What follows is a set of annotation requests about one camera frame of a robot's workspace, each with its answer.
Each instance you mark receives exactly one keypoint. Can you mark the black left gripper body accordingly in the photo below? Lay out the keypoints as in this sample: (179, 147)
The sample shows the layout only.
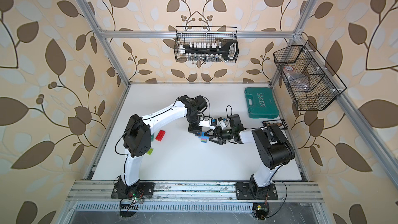
(197, 128)

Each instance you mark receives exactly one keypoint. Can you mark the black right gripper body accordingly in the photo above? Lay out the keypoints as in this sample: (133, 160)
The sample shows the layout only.
(231, 132)

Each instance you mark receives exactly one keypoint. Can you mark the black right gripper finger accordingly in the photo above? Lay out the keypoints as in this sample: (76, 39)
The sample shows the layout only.
(214, 133)
(219, 142)

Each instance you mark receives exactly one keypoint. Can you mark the light blue long lego brick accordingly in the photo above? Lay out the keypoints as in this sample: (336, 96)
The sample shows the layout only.
(203, 136)

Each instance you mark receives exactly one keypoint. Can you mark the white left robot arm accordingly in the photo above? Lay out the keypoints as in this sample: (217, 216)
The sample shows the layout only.
(140, 129)

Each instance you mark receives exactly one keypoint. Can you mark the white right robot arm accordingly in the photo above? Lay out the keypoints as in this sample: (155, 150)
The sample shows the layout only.
(272, 145)

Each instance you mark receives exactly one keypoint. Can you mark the red long lego brick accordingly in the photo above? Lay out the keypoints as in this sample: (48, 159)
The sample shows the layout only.
(160, 135)

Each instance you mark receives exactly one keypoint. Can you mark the black battery charging board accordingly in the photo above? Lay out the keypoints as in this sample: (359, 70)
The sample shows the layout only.
(279, 122)

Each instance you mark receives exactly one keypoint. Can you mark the green plastic tool case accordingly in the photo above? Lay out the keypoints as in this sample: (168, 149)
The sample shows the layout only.
(261, 103)

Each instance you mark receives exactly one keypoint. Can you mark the black socket tool set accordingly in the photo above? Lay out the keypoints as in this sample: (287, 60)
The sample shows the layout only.
(208, 52)

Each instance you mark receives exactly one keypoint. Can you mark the plastic bag in basket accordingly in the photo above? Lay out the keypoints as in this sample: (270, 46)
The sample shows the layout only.
(296, 81)

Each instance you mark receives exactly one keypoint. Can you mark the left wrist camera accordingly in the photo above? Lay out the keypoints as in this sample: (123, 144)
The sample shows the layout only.
(210, 123)

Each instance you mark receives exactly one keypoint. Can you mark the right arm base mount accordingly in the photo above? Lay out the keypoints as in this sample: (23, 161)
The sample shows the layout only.
(249, 191)

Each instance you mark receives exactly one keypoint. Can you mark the back wire basket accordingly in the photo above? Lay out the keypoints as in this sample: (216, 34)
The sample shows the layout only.
(210, 34)

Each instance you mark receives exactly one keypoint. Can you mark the wire basket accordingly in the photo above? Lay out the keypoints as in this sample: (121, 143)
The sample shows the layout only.
(311, 81)
(210, 34)

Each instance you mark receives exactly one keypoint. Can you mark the right wire basket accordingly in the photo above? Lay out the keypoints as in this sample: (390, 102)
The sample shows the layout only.
(311, 81)

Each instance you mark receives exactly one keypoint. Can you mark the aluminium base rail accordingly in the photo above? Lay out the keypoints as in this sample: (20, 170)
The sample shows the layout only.
(187, 196)

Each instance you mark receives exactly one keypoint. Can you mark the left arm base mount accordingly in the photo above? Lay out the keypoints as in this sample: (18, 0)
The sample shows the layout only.
(137, 190)

